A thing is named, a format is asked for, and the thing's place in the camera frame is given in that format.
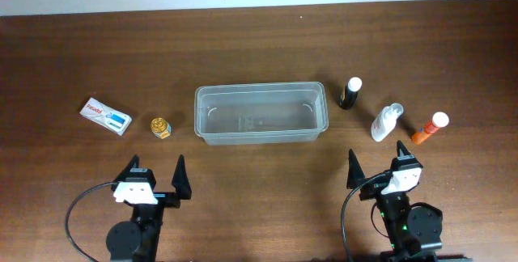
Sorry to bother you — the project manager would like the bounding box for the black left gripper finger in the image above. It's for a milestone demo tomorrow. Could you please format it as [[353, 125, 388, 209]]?
[[172, 154, 192, 200], [113, 154, 139, 183]]

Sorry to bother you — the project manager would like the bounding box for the orange Redoxon tube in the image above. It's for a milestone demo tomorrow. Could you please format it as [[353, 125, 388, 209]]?
[[411, 112, 449, 145]]

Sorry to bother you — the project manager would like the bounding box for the white Panadol box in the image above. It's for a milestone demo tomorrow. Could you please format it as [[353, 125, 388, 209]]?
[[79, 98, 132, 136]]

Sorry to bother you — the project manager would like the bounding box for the black bottle white cap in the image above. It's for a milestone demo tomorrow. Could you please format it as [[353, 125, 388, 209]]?
[[339, 77, 363, 110]]

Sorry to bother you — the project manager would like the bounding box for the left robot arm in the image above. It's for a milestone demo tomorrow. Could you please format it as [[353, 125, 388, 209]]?
[[106, 155, 192, 262]]

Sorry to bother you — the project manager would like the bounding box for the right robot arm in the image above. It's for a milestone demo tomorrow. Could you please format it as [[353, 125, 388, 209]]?
[[340, 141, 471, 262]]

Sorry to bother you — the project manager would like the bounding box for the clear plastic container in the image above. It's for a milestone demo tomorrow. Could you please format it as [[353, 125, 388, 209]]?
[[194, 82, 329, 146]]

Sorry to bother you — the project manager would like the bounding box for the small gold-lid balm jar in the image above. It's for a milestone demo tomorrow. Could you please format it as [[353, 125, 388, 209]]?
[[151, 117, 172, 139]]

